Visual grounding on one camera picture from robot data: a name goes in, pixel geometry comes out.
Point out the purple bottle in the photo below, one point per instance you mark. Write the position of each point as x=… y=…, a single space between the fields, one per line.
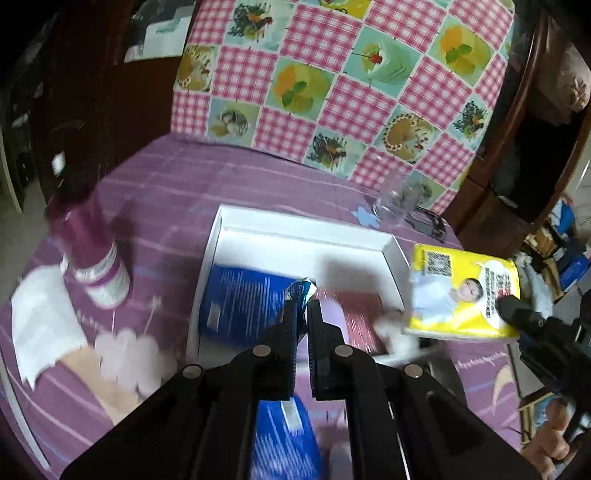
x=92 y=249

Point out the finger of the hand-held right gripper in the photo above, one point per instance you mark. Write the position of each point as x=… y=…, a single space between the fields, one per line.
x=519 y=314

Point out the pink checkered chair cover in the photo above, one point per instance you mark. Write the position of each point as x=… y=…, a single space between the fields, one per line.
x=323 y=69

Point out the yellow tissue pack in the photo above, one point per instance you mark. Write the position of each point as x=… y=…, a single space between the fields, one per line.
x=438 y=295

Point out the clear glass cup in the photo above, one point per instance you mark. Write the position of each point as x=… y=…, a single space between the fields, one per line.
x=392 y=203

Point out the white folded cloth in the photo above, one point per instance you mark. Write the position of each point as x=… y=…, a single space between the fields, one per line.
x=46 y=318

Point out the white cardboard box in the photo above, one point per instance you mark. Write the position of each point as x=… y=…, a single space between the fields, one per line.
x=323 y=267

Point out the blue cardboard box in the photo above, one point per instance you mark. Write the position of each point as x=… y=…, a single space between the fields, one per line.
x=575 y=267

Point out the dark red packet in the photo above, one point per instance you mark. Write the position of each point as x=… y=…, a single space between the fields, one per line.
x=355 y=314

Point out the white storage box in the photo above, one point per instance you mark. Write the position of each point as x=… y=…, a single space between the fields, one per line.
x=161 y=34

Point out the blue foil packet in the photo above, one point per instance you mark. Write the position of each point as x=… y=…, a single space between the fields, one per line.
x=281 y=443
x=240 y=300

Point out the white plush dog toy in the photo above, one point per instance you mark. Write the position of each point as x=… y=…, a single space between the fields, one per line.
x=397 y=339

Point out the person's right hand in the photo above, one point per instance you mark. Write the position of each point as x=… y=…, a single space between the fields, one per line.
x=547 y=438

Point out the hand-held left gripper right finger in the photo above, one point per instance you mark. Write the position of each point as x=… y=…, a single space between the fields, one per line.
x=318 y=341

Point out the brown wooden cabinet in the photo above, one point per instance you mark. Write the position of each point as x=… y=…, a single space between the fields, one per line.
x=508 y=194

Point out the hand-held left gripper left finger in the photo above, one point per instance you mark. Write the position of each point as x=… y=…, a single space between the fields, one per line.
x=291 y=341

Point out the purple printed tablecloth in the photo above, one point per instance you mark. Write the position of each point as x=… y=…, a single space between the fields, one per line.
x=161 y=184

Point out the dark wooden display cabinet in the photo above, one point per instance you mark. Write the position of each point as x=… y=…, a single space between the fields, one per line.
x=92 y=92

